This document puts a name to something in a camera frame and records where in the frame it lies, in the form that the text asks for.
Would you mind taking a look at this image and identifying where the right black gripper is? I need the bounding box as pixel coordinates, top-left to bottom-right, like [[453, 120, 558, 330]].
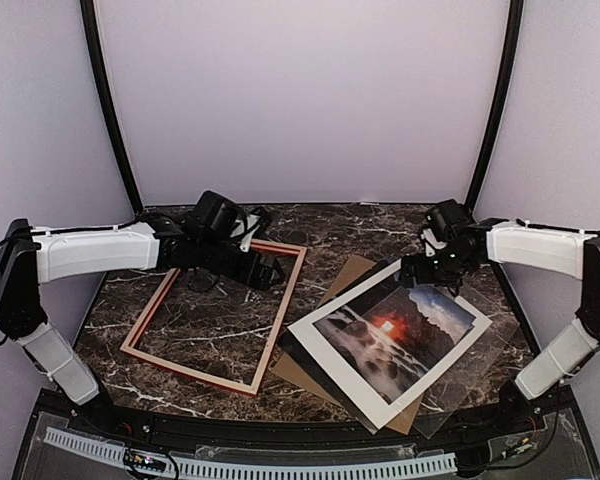
[[400, 244, 473, 288]]

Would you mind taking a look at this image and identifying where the black front rail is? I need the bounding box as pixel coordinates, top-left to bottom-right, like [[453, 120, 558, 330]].
[[34, 387, 575, 459]]

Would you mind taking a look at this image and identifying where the black corner post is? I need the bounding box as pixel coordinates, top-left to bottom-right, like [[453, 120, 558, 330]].
[[79, 0, 144, 214], [464, 0, 524, 212]]

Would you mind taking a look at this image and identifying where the white slotted cable duct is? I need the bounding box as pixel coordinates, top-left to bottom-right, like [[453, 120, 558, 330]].
[[43, 427, 457, 479]]

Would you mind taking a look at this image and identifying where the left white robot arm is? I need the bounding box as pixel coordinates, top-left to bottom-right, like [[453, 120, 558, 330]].
[[0, 213, 283, 436]]

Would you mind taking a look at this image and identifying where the white mat board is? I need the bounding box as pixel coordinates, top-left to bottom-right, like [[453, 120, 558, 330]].
[[286, 258, 494, 419]]

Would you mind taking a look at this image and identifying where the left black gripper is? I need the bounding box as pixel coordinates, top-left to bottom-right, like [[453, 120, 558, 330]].
[[196, 234, 285, 290]]

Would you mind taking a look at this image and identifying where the right black corner post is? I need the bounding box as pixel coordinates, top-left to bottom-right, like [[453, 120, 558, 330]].
[[464, 0, 524, 212]]

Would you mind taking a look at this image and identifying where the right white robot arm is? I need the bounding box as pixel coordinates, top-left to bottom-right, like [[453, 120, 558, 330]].
[[399, 219, 600, 400]]

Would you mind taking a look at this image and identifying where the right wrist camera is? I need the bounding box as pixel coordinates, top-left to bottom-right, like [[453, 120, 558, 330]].
[[425, 199, 475, 241]]

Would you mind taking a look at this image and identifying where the left black corner post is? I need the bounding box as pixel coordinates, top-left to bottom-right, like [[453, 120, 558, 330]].
[[79, 0, 144, 214]]

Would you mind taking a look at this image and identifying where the sunset landscape photo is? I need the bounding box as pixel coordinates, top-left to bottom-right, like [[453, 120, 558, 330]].
[[278, 284, 479, 431]]

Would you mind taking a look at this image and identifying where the clear acrylic sheet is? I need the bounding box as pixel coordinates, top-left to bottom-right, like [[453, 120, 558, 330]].
[[411, 286, 518, 439]]

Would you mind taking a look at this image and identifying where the brown backing board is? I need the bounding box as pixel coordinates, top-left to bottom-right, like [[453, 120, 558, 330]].
[[269, 255, 421, 435]]

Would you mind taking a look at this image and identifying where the wooden picture frame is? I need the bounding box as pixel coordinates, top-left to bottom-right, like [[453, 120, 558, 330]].
[[120, 240, 307, 397]]

